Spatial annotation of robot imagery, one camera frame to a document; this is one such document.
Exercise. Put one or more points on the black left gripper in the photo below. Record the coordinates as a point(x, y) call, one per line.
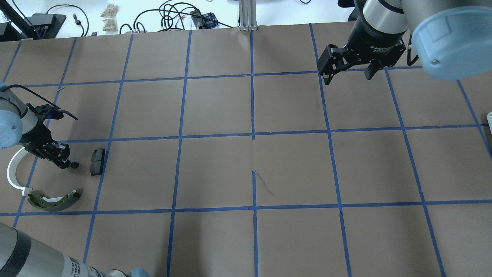
point(37, 135)

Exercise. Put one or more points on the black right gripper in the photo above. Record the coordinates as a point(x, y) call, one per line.
point(374, 38)

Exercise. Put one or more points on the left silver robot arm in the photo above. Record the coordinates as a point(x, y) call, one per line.
point(22, 124)

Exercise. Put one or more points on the silver metal tray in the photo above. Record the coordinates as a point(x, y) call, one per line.
point(489, 120)

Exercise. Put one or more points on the dark grey brake pad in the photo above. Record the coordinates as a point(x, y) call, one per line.
point(97, 162)

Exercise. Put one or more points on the brass brake shoe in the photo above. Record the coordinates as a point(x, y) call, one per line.
point(57, 204)

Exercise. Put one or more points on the white curved plastic part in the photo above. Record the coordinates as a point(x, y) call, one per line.
point(12, 172)

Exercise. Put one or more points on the loose blue tape thread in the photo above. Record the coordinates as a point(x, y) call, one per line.
point(263, 183)

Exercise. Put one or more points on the black power brick left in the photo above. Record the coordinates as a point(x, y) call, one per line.
point(204, 21)

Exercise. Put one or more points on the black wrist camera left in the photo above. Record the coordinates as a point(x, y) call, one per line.
point(50, 112)

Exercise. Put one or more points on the aluminium frame post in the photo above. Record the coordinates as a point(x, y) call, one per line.
point(247, 15)

